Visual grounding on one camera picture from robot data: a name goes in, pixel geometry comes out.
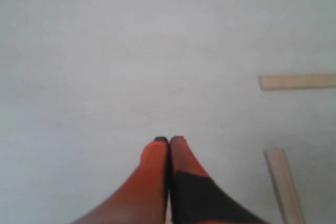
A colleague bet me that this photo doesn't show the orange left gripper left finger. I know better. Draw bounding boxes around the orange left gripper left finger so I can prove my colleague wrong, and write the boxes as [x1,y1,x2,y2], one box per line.
[74,136,169,223]

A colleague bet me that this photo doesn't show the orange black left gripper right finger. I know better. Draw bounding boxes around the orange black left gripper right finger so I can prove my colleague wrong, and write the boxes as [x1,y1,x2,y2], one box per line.
[170,136,266,223]

